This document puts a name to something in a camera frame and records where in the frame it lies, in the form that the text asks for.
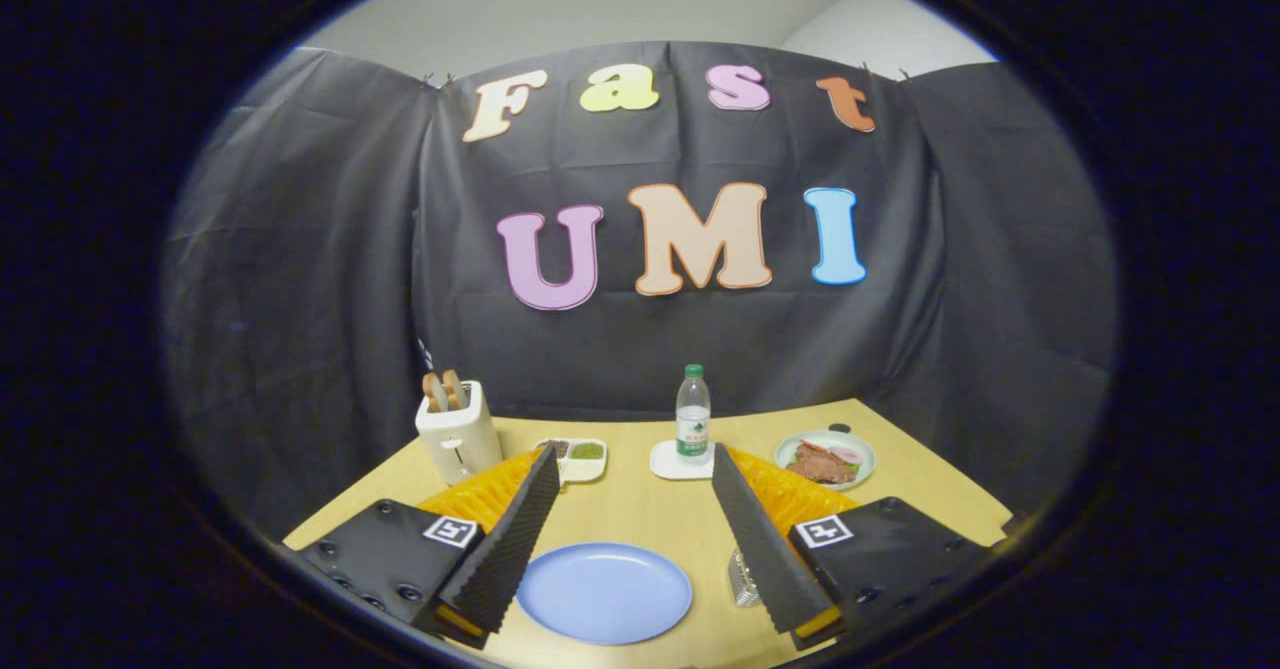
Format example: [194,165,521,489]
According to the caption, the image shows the white divided condiment dish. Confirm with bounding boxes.
[535,438,608,486]

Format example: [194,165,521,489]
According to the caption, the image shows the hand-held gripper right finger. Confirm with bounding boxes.
[712,442,1001,650]

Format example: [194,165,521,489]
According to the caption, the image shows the metal wire cutlery basket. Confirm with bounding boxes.
[728,547,766,608]

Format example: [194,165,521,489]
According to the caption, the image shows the blue round plate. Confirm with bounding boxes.
[516,542,693,646]

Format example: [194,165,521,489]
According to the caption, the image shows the white square coaster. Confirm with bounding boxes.
[650,439,717,481]

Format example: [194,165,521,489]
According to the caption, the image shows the cream white toaster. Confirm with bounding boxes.
[415,380,504,486]

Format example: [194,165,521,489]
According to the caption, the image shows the brown meat slices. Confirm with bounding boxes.
[787,443,857,484]

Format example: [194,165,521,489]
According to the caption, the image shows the clear water bottle green cap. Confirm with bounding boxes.
[676,364,712,460]

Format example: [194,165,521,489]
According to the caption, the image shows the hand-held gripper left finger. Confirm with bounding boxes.
[285,444,561,650]

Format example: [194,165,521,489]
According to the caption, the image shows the pale green food plate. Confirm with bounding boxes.
[774,431,877,491]

